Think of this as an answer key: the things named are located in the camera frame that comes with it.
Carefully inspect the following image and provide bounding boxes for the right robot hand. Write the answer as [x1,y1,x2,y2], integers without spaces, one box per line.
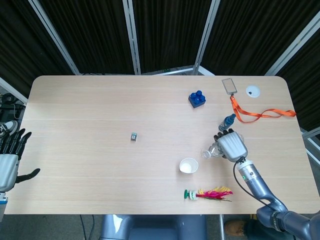
[213,127,249,163]

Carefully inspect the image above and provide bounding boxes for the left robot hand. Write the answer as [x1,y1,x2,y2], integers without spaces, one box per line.
[0,128,41,192]

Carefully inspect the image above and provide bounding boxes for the transparent plastic water bottle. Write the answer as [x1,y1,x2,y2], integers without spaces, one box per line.
[199,134,245,160]

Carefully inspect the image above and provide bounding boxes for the small blue bottle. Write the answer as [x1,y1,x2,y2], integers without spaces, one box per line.
[218,113,237,132]

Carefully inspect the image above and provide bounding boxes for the white paper cup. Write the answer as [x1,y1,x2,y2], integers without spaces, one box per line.
[178,157,200,175]

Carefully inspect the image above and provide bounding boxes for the grey and white sneaker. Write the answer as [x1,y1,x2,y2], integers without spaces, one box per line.
[0,119,19,140]

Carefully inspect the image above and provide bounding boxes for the colourful feather shuttlecock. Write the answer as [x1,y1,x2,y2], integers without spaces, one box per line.
[184,185,234,203]

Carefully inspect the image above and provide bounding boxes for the blue toy building block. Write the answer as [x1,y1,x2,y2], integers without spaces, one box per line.
[188,89,207,110]

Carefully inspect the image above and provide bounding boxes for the clear badge holder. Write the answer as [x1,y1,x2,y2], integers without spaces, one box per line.
[221,78,238,95]

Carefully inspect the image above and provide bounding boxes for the brown shoe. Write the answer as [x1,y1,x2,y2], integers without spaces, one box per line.
[223,219,247,238]

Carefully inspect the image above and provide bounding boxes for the white table leg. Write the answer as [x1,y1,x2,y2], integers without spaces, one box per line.
[219,214,226,240]

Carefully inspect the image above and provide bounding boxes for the blue jeans leg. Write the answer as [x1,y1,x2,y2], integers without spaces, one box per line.
[243,219,261,240]

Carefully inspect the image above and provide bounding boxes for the blue-grey robot torso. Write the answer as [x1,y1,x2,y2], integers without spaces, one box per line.
[99,214,208,240]

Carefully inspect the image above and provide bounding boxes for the black folding partition screen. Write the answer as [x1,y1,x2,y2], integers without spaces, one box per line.
[0,0,320,141]

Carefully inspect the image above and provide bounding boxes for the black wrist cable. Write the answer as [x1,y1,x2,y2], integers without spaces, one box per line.
[232,156,281,210]

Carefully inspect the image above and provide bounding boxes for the orange lanyard strap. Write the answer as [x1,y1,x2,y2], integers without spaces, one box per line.
[229,94,297,124]

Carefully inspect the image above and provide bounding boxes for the white table cable grommet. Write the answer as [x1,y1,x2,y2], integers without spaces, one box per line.
[245,85,261,98]

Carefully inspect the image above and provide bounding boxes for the black cable bundle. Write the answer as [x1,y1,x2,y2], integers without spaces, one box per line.
[0,92,26,120]

